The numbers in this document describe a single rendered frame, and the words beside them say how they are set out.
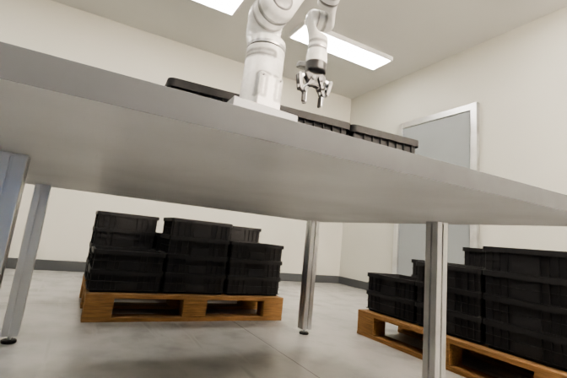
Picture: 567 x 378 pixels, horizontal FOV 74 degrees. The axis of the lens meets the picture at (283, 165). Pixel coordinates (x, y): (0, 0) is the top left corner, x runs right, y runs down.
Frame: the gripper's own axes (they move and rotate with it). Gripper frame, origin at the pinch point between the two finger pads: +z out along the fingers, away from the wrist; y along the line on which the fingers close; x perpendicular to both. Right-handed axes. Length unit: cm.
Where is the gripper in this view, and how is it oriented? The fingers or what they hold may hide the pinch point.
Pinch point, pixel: (312, 101)
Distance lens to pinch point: 132.6
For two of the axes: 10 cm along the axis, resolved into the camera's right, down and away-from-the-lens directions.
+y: 9.0, 1.8, 4.0
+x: -4.3, 1.3, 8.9
